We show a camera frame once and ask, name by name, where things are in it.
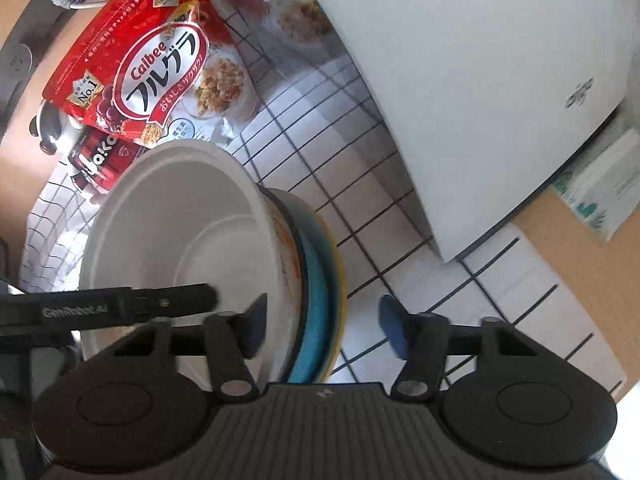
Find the blue yellow rimmed plate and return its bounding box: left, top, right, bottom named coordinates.
left=260, top=188, right=346, bottom=384

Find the red Calbee granola bag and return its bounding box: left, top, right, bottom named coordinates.
left=42, top=0, right=258, bottom=148

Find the white paper bowl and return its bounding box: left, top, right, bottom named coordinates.
left=79, top=140, right=304, bottom=386

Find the white checkered tablecloth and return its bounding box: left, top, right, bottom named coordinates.
left=18, top=0, right=629, bottom=403

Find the white tissue box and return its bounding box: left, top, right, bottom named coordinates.
left=553, top=128, right=639, bottom=243

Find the glass panel computer case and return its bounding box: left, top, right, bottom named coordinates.
left=318, top=0, right=639, bottom=260

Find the black power strip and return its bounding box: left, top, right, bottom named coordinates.
left=1, top=0, right=81, bottom=129

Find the red black mascot figurine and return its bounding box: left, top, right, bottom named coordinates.
left=28, top=98, right=139, bottom=201

